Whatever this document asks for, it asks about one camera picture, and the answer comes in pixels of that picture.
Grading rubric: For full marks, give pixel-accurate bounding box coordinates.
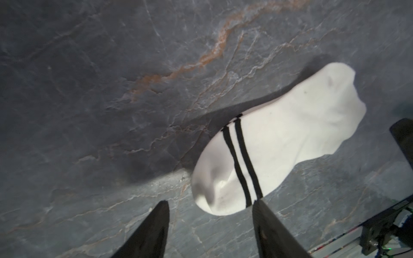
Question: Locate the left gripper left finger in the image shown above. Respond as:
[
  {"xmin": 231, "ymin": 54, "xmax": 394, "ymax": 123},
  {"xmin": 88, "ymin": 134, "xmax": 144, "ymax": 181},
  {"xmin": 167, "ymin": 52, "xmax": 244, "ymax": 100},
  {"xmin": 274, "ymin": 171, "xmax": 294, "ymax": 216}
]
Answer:
[{"xmin": 113, "ymin": 201, "xmax": 170, "ymax": 258}]

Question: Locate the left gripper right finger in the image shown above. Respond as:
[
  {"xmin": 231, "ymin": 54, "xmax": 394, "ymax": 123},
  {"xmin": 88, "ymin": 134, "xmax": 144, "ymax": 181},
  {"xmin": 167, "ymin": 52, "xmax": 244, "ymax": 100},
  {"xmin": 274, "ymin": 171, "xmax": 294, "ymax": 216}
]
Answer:
[{"xmin": 252, "ymin": 200, "xmax": 311, "ymax": 258}]

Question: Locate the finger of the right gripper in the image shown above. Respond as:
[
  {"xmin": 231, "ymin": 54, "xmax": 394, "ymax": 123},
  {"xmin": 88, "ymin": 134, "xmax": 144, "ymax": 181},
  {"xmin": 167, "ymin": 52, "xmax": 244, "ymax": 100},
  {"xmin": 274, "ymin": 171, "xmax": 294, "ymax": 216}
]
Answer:
[{"xmin": 389, "ymin": 118, "xmax": 413, "ymax": 167}]

